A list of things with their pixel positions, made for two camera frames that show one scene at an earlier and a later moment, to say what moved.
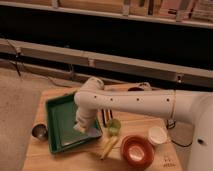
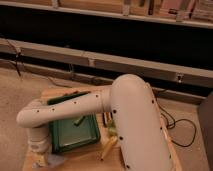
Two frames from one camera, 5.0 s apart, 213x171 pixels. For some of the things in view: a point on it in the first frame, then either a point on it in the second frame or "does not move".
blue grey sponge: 93,132 to 55,159
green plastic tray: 61,118 does not move
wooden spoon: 110,145 does not move
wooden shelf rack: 166,43 does not move
